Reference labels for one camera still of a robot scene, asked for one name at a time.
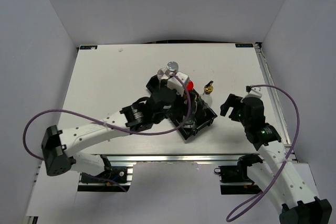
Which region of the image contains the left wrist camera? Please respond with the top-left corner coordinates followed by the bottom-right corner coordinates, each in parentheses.
top-left (167, 72), bottom-right (190, 97)

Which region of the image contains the red-lid sauce jar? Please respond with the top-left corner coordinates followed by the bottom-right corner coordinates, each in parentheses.
top-left (186, 80), bottom-right (194, 91)

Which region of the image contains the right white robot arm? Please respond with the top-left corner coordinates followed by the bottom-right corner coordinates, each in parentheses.
top-left (221, 94), bottom-right (332, 223)

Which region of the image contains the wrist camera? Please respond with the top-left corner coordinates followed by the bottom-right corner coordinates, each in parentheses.
top-left (244, 86), bottom-right (263, 99)
top-left (167, 72), bottom-right (190, 97)

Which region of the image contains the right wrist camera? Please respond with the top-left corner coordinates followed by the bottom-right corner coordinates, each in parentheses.
top-left (244, 86), bottom-right (263, 99)

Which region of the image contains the black three-compartment tray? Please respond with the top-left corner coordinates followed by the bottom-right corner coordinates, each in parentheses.
top-left (145, 74), bottom-right (218, 141)

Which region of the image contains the glass bottle with dark sauce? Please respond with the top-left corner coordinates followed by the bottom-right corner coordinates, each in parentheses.
top-left (195, 80), bottom-right (214, 118)

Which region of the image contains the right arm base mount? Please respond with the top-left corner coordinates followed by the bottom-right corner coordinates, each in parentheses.
top-left (214, 154), bottom-right (263, 195)

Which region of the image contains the silver-lid white seasoning bottle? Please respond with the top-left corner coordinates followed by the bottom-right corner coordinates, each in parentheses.
top-left (157, 68), bottom-right (171, 88)

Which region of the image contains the clear glass gold-spout bottle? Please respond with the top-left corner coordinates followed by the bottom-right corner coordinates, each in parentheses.
top-left (182, 95), bottom-right (198, 130)

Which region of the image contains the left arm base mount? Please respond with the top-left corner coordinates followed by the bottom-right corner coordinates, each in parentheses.
top-left (77, 162), bottom-right (134, 193)

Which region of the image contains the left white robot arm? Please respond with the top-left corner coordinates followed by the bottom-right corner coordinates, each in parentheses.
top-left (41, 87), bottom-right (182, 182)

